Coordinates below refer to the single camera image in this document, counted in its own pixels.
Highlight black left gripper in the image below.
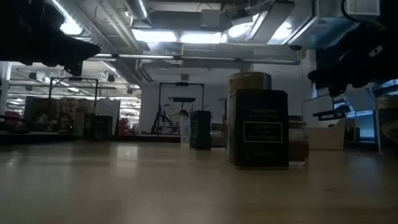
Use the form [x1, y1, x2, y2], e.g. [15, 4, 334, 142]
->
[0, 0, 102, 77]

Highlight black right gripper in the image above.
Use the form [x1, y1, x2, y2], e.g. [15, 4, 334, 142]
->
[307, 23, 398, 98]

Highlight black spice tin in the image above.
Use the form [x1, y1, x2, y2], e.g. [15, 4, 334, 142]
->
[228, 89, 289, 170]
[189, 110, 212, 151]
[90, 114, 113, 140]

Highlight small grey cap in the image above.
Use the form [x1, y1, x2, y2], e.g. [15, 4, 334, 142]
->
[179, 109, 192, 147]

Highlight white monitor screen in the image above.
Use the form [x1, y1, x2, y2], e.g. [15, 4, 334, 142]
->
[301, 93, 335, 119]

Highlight white slanted panel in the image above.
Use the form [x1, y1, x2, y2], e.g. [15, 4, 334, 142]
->
[343, 88, 379, 113]

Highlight patterned panel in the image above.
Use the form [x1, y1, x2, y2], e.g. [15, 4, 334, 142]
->
[24, 96, 94, 131]

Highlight white plastic tray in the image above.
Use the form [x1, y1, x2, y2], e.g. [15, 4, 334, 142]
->
[303, 118, 347, 151]

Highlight white board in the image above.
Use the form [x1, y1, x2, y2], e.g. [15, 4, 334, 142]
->
[96, 98, 121, 136]

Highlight ceiling light panel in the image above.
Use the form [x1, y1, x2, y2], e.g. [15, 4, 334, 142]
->
[179, 30, 223, 44]
[132, 29, 178, 44]

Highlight red background items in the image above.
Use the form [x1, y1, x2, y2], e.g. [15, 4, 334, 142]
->
[119, 117, 131, 138]

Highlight silver ceiling pipe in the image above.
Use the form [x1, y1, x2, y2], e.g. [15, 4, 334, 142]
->
[88, 53, 301, 65]

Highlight grey ceiling box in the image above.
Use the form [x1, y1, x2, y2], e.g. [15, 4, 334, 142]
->
[200, 9, 222, 28]

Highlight black stand frame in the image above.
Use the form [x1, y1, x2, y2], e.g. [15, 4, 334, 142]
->
[158, 82, 205, 136]
[49, 77, 100, 116]

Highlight round silver duct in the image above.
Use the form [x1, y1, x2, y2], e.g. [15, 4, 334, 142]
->
[126, 0, 149, 20]

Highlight black aluminium table frame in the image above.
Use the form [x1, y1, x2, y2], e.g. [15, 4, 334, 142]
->
[0, 132, 181, 144]

